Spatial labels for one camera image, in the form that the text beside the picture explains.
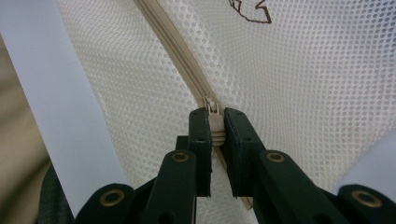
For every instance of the dark cloth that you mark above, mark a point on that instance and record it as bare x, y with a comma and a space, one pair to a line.
54, 202

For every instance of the white mesh zipper bag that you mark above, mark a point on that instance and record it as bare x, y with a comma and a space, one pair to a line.
280, 93

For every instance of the beige zipper pull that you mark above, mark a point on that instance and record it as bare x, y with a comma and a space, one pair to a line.
217, 124

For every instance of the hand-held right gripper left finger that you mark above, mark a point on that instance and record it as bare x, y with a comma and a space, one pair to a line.
202, 149

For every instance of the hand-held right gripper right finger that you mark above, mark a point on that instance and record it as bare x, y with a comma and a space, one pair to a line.
241, 155

